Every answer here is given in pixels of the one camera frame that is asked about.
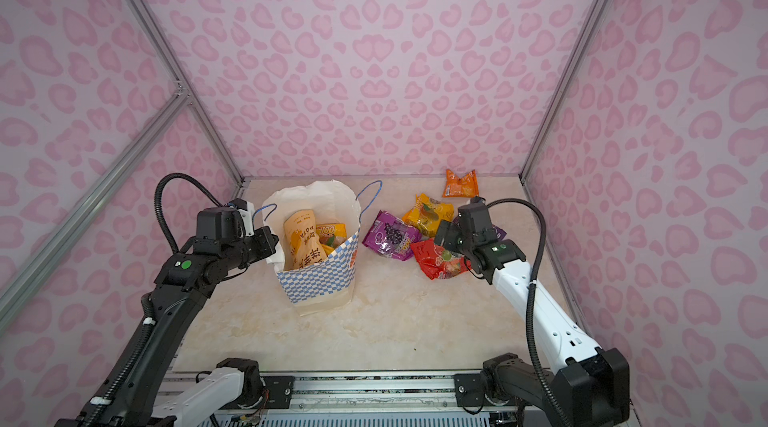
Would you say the blue checkered paper bag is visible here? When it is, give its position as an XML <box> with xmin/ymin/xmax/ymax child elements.
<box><xmin>255</xmin><ymin>180</ymin><xmax>383</xmax><ymax>316</ymax></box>

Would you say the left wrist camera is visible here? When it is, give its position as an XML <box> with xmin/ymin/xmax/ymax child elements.
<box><xmin>228</xmin><ymin>198</ymin><xmax>255</xmax><ymax>238</ymax></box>

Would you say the purple Fox's candy bag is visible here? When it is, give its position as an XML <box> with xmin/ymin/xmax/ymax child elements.
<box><xmin>452</xmin><ymin>217</ymin><xmax>507</xmax><ymax>240</ymax></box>

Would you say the red fruit candy bag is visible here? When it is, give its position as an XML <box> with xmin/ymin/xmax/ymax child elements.
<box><xmin>411</xmin><ymin>239</ymin><xmax>471</xmax><ymax>280</ymax></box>

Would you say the aluminium corner frame post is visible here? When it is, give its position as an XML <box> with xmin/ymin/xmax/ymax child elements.
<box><xmin>124</xmin><ymin>0</ymin><xmax>245</xmax><ymax>187</ymax></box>

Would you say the diagonal aluminium frame bar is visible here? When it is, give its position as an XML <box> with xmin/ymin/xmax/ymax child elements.
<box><xmin>1</xmin><ymin>88</ymin><xmax>189</xmax><ymax>332</ymax></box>

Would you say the purple grape candy bag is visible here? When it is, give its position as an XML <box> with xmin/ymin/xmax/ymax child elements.
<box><xmin>363</xmin><ymin>210</ymin><xmax>422</xmax><ymax>261</ymax></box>

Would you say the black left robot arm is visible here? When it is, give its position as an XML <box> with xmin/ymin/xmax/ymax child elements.
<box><xmin>56</xmin><ymin>199</ymin><xmax>279</xmax><ymax>426</ymax></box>

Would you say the yellow mango candy bag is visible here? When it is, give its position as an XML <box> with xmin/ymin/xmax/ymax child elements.
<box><xmin>315</xmin><ymin>223</ymin><xmax>348</xmax><ymax>256</ymax></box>

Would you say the orange taro chips bag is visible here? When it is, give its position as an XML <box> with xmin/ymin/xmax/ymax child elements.
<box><xmin>283</xmin><ymin>209</ymin><xmax>328</xmax><ymax>270</ymax></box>

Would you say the right aluminium corner post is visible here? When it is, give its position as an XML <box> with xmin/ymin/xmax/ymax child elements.
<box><xmin>519</xmin><ymin>0</ymin><xmax>614</xmax><ymax>186</ymax></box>

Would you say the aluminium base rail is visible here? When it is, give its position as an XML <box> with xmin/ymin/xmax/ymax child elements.
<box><xmin>161</xmin><ymin>368</ymin><xmax>637</xmax><ymax>427</ymax></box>

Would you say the small orange snack packet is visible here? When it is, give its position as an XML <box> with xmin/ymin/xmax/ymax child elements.
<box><xmin>442</xmin><ymin>169</ymin><xmax>479</xmax><ymax>198</ymax></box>

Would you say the yellow orange candy bag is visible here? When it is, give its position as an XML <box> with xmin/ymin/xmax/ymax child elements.
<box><xmin>402</xmin><ymin>193</ymin><xmax>454</xmax><ymax>238</ymax></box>

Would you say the black corrugated right cable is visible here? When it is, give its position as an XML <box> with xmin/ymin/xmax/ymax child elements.
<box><xmin>484</xmin><ymin>197</ymin><xmax>574</xmax><ymax>427</ymax></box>

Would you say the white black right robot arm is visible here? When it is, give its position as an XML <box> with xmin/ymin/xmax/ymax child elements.
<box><xmin>435</xmin><ymin>197</ymin><xmax>630</xmax><ymax>426</ymax></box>

